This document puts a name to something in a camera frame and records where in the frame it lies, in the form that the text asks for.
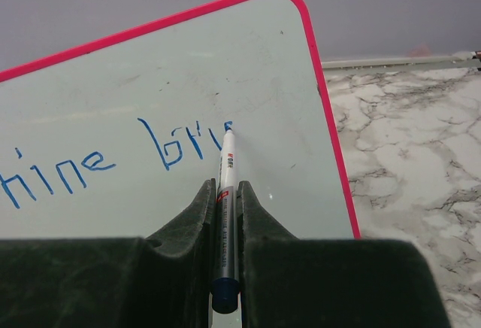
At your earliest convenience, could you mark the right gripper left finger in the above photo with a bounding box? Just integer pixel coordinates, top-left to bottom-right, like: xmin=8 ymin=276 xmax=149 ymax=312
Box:
xmin=147 ymin=179 xmax=216 ymax=327

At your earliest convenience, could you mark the red-framed whiteboard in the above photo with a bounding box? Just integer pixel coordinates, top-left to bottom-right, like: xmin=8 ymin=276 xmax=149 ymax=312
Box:
xmin=1 ymin=0 xmax=360 ymax=238

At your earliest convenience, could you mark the blue whiteboard marker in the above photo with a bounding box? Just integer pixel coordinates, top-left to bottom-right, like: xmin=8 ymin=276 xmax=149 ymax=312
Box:
xmin=210 ymin=123 xmax=240 ymax=314

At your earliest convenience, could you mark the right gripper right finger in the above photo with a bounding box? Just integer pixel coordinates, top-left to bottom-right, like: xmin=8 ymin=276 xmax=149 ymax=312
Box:
xmin=237 ymin=181 xmax=298 ymax=328

